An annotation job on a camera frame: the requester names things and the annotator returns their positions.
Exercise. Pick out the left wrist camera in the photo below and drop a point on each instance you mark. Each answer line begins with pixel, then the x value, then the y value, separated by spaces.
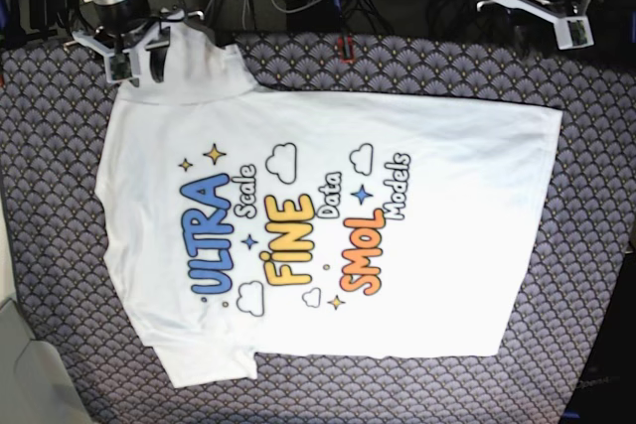
pixel 573 32

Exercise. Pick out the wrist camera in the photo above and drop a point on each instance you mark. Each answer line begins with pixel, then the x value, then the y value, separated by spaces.
pixel 573 32
pixel 118 68

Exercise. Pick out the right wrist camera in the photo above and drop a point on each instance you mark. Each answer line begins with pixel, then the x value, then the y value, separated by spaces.
pixel 118 68

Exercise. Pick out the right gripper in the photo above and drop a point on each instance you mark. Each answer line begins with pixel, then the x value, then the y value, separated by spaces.
pixel 124 24

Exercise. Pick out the red black table clamp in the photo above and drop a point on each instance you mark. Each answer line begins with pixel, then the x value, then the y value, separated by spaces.
pixel 346 49

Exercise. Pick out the white printed T-shirt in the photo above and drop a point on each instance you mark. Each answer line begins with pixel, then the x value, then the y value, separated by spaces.
pixel 244 220

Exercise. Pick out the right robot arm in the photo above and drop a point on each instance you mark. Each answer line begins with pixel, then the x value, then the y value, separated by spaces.
pixel 160 36

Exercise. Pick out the patterned grey tablecloth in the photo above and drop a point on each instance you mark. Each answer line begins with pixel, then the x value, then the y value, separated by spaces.
pixel 54 110

